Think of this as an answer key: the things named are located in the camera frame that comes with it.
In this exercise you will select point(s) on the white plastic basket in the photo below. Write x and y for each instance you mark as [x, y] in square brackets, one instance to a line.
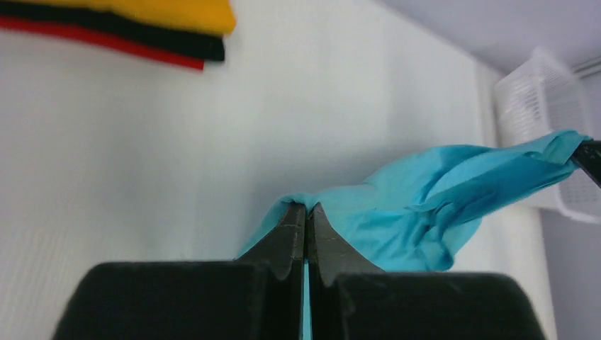
[542, 96]

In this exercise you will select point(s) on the teal polo shirt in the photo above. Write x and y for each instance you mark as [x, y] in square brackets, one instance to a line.
[415, 214]

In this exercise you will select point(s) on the orange folded shirt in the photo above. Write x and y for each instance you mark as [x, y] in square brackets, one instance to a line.
[194, 16]

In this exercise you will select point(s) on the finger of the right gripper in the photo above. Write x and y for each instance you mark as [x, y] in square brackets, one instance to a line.
[587, 157]

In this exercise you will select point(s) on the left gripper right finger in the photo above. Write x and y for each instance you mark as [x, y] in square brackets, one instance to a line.
[351, 298]

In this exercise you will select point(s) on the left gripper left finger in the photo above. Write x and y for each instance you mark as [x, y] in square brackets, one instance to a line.
[257, 296]

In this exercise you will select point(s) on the red folded shirt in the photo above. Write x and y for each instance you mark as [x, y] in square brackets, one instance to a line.
[100, 39]

